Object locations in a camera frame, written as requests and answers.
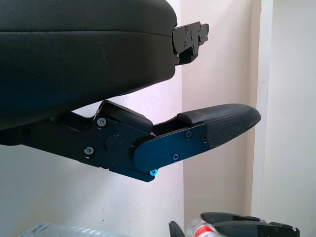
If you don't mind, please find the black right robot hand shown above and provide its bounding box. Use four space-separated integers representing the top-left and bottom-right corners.
168 212 301 237

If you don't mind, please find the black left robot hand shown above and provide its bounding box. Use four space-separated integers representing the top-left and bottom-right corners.
0 0 262 184

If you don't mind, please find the clear water bottle red label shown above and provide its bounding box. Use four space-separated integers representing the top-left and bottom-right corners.
184 216 219 237

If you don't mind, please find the clear plastic cup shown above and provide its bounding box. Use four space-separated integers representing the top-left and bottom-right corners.
16 222 172 237

